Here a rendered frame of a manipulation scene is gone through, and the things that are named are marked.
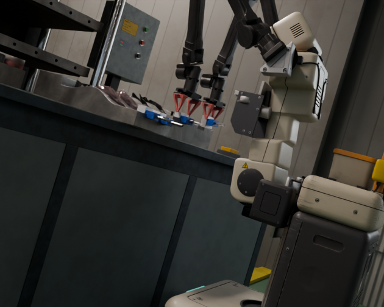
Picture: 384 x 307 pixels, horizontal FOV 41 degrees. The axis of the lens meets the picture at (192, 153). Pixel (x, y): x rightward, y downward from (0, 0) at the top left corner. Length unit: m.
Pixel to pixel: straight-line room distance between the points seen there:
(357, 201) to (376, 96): 2.95
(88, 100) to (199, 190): 0.66
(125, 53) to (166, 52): 2.23
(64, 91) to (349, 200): 1.12
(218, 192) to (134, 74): 1.01
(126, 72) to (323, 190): 1.66
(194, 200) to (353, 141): 2.46
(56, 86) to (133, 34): 1.05
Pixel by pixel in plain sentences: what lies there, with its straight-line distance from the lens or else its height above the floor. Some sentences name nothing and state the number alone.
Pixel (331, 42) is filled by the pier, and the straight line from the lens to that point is 4.52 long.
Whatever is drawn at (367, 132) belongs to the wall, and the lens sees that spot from 4.49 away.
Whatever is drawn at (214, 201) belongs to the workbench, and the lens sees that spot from 2.36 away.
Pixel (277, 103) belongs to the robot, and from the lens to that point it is 1.93.
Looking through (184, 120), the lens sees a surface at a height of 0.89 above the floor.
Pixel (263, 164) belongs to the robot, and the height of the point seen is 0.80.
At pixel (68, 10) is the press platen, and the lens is 2.71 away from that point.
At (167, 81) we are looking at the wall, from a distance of 5.11.
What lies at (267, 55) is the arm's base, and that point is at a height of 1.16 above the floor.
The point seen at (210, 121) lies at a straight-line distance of 2.41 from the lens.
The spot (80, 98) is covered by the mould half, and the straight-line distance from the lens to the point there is 1.98.
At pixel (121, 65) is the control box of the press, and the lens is 2.98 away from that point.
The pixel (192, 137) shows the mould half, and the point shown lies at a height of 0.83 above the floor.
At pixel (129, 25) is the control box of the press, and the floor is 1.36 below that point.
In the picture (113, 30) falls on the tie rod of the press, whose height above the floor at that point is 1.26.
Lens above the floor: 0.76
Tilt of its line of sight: level
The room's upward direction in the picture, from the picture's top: 17 degrees clockwise
